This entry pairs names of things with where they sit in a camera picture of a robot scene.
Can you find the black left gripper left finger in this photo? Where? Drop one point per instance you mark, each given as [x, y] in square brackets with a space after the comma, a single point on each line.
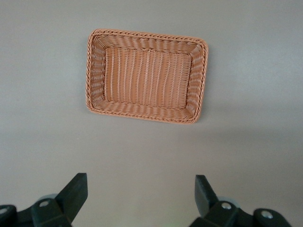
[68, 198]

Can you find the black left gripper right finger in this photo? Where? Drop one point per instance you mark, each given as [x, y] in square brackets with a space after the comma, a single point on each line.
[213, 208]

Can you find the brown wicker basket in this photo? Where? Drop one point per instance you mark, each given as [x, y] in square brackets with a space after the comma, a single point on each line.
[146, 78]

